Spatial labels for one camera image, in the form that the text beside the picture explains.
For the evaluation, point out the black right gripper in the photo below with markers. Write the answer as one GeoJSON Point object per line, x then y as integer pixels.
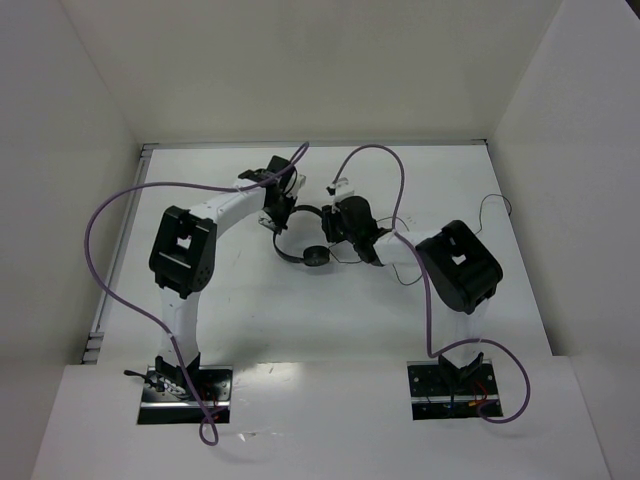
{"type": "Point", "coordinates": [330, 215]}

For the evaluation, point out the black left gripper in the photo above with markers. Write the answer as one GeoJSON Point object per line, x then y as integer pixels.
{"type": "Point", "coordinates": [279, 201]}

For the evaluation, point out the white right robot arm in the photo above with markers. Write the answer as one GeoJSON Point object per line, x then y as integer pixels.
{"type": "Point", "coordinates": [454, 263]}

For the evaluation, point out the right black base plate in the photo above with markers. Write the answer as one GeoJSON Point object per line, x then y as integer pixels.
{"type": "Point", "coordinates": [432, 399]}

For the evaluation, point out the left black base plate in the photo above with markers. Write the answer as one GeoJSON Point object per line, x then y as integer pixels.
{"type": "Point", "coordinates": [166, 403]}

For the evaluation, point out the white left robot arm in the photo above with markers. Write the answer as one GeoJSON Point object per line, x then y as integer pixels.
{"type": "Point", "coordinates": [183, 259]}

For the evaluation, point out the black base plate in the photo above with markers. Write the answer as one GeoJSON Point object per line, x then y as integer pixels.
{"type": "Point", "coordinates": [432, 399]}
{"type": "Point", "coordinates": [166, 403]}

